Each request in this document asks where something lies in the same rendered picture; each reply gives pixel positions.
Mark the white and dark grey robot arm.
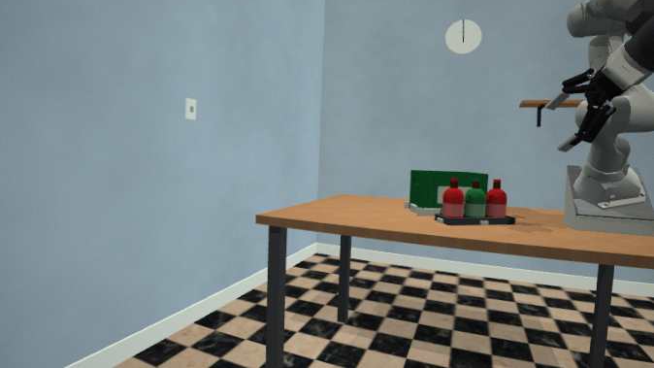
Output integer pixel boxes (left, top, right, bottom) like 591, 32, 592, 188
567, 0, 654, 210

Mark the red bottle with pink label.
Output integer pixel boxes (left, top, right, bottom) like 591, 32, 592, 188
485, 180, 507, 217
442, 179, 464, 217

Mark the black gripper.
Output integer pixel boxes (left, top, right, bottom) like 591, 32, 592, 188
545, 65, 629, 152

